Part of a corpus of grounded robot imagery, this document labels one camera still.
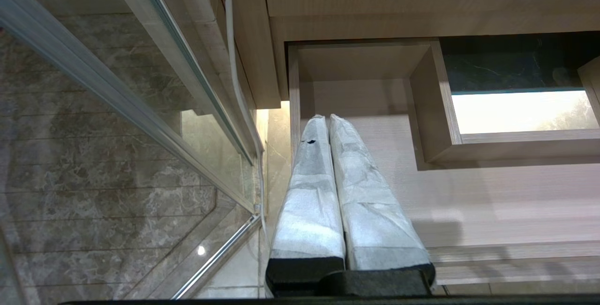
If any aluminium shower track rail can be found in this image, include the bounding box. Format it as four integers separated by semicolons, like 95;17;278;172
101;0;267;165

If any aluminium glass door bar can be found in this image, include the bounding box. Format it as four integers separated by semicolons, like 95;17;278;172
0;0;257;213

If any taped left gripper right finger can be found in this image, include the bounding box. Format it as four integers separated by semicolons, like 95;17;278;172
329;114;437;292

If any clear glass shower panel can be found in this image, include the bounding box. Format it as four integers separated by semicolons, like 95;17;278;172
0;0;265;305

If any light wooden vanity drawer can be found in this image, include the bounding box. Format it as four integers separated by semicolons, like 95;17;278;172
287;38;600;288

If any thin white cable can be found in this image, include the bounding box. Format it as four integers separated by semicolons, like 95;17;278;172
218;0;272;249

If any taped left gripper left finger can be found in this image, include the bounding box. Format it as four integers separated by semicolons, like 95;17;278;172
265;115;346;297

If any chrome floor rail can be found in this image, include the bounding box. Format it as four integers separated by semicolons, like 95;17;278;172
171;214;263;300

